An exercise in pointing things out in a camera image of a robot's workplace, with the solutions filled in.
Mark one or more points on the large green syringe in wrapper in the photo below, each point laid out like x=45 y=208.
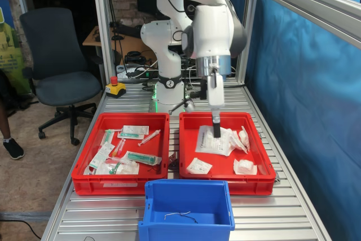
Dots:
x=142 y=158

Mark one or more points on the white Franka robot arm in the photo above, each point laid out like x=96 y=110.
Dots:
x=211 y=26

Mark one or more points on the clear-wrapped white gauze bandage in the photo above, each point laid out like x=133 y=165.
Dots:
x=244 y=166

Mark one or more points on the aluminium frame post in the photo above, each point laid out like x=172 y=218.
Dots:
x=98 y=26
x=248 y=26

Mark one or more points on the packaged green syringe with label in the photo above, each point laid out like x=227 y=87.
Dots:
x=132 y=131

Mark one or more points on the white Fuhrmann bandage packet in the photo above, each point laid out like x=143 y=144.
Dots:
x=207 y=142
x=198 y=165

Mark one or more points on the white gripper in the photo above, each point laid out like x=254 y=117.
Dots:
x=216 y=91

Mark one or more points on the yellow emergency stop button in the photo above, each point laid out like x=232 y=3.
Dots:
x=115 y=88

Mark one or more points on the white box label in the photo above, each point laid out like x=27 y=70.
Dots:
x=119 y=184

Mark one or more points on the silver metal lever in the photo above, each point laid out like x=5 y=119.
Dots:
x=180 y=106

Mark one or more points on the green printed banner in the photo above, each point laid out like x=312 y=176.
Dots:
x=11 y=54

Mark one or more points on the orange tipped syringe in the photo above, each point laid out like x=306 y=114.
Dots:
x=119 y=148

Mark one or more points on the black shoe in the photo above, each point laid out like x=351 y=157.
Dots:
x=13 y=149

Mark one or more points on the dark grey office chair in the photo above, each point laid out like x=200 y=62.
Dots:
x=62 y=83

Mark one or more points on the blue curtain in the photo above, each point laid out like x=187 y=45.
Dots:
x=310 y=111

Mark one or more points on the wooden desk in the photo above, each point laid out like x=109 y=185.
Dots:
x=90 y=39

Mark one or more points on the metal corner bracket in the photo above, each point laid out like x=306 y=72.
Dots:
x=174 y=162

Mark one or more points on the white paper syringe packet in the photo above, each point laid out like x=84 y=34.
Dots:
x=100 y=157

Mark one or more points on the red plastic box with bandages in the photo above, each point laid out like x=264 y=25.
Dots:
x=222 y=162

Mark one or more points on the slanted aluminium frame beam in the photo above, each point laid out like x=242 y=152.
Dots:
x=304 y=1

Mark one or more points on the red plastic box with syringes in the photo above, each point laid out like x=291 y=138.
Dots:
x=84 y=184

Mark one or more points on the white gauze bandage pack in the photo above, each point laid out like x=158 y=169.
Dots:
x=233 y=139
x=242 y=147
x=244 y=135

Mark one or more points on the person's leg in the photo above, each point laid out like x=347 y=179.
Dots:
x=4 y=111

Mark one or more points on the clear plastic syringe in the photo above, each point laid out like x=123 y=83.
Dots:
x=149 y=137

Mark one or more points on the blue plastic box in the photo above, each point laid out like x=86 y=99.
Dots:
x=186 y=232

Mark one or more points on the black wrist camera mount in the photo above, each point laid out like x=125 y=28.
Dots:
x=203 y=90

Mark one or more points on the slim green syringe in wrapper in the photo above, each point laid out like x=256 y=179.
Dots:
x=107 y=137

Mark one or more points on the clear packet with green needle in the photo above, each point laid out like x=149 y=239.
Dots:
x=118 y=167

